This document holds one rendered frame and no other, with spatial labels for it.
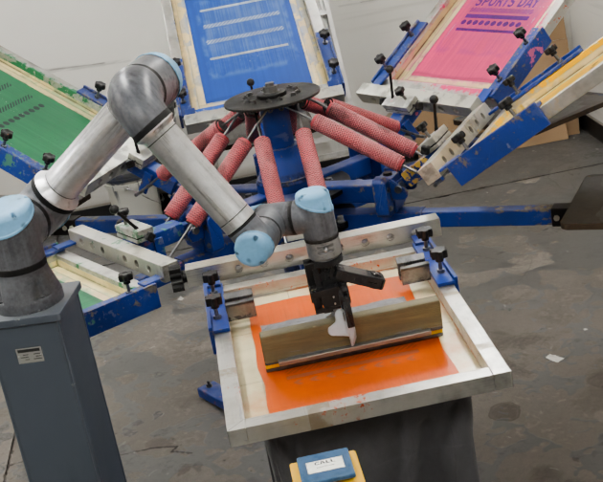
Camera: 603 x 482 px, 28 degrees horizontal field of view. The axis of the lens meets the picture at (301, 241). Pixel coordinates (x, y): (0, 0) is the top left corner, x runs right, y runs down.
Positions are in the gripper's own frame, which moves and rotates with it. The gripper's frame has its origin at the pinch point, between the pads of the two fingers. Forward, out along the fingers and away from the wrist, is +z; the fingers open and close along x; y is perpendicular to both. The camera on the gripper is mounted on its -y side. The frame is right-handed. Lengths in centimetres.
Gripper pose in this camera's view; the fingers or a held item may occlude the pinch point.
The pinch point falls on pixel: (352, 335)
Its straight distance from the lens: 268.4
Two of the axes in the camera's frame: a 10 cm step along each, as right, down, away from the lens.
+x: 1.3, 3.3, -9.4
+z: 2.1, 9.2, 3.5
